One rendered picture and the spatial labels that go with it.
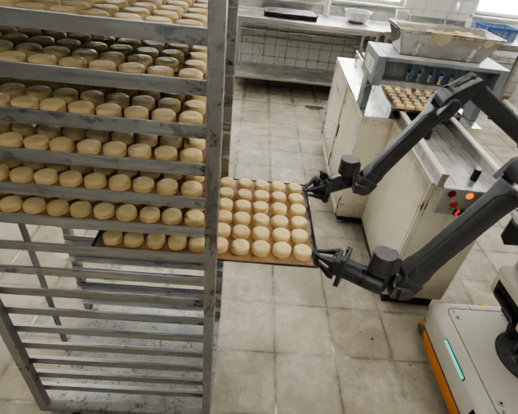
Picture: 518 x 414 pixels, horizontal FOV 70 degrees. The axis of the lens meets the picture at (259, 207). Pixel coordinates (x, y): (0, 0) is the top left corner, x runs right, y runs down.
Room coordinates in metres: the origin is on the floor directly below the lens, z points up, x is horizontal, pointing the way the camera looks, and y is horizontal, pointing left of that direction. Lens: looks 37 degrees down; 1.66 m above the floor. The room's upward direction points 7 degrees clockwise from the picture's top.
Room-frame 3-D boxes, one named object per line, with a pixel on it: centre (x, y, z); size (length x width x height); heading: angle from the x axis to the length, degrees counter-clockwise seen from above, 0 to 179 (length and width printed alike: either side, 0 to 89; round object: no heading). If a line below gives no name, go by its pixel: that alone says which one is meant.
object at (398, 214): (1.79, -0.91, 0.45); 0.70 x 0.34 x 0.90; 1
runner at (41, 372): (0.68, 0.41, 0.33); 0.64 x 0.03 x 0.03; 94
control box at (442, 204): (1.43, -0.92, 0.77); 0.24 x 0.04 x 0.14; 91
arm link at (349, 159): (1.16, -0.32, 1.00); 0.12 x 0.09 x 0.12; 93
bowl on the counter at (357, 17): (4.93, -0.88, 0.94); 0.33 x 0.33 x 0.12
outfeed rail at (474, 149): (2.41, -1.04, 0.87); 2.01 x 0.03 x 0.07; 1
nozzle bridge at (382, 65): (2.30, -0.90, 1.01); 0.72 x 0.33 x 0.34; 91
